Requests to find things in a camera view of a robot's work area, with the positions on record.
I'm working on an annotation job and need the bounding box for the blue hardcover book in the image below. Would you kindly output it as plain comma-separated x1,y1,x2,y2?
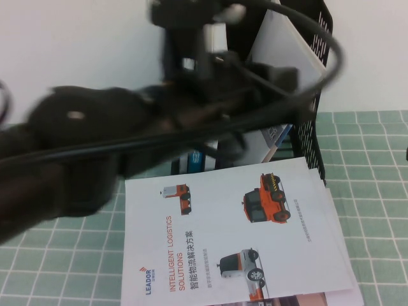
187,149,205,173

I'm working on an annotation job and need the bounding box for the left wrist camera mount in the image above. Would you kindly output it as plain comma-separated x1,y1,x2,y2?
149,0,248,77

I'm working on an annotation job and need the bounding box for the black mesh book holder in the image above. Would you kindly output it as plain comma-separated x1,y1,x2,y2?
162,0,335,187

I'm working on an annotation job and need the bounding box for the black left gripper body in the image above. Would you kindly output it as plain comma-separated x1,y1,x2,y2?
149,76,262,128

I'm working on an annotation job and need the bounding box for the white paper sheet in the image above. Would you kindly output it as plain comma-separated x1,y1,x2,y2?
307,168,356,293
324,187,366,306

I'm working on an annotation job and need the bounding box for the black cable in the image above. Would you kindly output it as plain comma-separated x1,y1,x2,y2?
0,0,345,170

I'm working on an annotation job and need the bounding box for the colour photo magazine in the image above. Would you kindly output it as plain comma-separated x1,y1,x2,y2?
245,291,331,306

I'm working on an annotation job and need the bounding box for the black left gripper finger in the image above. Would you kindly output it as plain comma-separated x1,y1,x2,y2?
219,129,248,160
245,63,300,93

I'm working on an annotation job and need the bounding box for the grey robot catalogue brochure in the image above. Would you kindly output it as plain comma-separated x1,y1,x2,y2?
219,9,323,166

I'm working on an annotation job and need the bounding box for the green checked tablecloth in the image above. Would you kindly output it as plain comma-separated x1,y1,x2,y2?
0,110,408,306

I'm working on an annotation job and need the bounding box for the white logistics vehicle brochure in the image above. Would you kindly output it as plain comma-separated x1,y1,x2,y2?
120,156,353,306

